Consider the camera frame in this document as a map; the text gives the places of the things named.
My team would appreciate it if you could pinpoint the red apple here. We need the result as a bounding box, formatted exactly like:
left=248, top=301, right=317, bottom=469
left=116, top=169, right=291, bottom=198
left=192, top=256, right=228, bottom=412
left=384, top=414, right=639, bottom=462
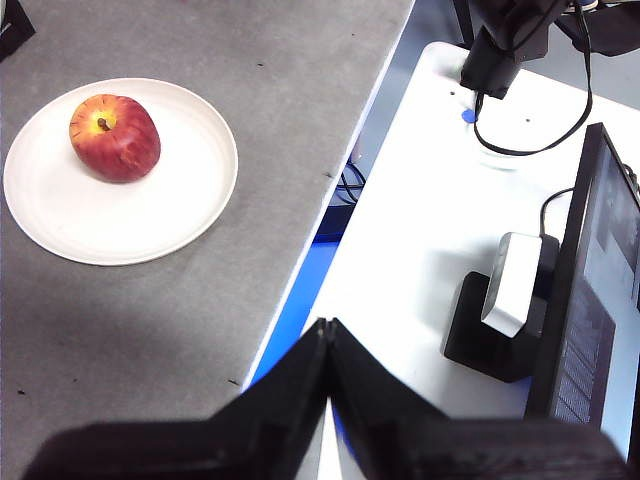
left=68, top=93, right=162, bottom=184

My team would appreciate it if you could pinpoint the blue base panel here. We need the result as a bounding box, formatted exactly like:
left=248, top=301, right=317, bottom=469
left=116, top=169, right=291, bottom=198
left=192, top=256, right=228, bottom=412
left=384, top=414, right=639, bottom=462
left=244, top=202, right=354, bottom=391

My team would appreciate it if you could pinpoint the black cable bundle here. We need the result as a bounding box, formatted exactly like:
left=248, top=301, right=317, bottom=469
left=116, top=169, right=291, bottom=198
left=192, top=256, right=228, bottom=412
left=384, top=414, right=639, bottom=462
left=337, top=163, right=367, bottom=204

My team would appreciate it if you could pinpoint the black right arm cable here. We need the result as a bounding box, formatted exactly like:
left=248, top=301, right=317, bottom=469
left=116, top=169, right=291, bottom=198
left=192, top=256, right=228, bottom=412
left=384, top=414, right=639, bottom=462
left=472, top=0, right=595, bottom=157

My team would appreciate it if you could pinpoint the silver camera box with stand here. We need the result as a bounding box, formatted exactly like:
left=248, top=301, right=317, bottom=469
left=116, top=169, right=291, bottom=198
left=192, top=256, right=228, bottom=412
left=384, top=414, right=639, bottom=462
left=479, top=232, right=545, bottom=339

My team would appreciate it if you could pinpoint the thin black camera cable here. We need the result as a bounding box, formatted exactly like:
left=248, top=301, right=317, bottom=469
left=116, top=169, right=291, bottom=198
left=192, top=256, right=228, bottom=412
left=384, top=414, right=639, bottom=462
left=538, top=187, right=576, bottom=236

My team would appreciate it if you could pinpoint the cream yellow plate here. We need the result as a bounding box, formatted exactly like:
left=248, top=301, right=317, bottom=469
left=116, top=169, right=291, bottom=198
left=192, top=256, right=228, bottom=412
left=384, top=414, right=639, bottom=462
left=2, top=77, right=240, bottom=267

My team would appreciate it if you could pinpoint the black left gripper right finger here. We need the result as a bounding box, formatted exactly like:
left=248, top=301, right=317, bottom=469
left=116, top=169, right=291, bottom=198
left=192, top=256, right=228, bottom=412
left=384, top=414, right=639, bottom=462
left=327, top=317, right=640, bottom=480

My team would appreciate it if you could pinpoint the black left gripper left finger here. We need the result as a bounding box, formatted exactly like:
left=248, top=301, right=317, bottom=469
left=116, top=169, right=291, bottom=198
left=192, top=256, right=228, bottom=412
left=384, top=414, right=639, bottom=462
left=22, top=318, right=330, bottom=480

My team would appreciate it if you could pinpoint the black monitor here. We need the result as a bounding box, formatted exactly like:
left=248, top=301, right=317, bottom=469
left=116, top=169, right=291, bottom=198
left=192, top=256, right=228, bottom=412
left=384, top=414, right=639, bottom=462
left=523, top=122, right=640, bottom=461

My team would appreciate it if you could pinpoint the black camera stand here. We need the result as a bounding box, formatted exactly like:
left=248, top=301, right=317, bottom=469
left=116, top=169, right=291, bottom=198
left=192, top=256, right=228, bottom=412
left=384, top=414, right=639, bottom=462
left=442, top=233, right=561, bottom=384

